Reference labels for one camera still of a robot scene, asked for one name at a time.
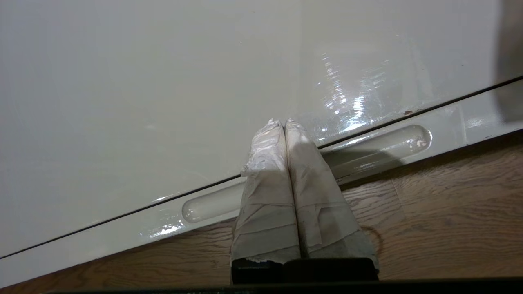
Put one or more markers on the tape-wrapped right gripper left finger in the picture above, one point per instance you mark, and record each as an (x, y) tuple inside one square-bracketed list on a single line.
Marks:
[(267, 204)]

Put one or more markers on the grey glossy low cabinet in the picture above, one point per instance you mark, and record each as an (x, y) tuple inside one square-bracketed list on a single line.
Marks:
[(163, 102)]

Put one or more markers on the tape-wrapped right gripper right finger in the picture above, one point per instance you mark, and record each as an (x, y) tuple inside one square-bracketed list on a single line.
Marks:
[(322, 208)]

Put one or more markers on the grey glossy drawer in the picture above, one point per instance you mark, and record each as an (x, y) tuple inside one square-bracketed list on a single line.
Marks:
[(122, 232)]

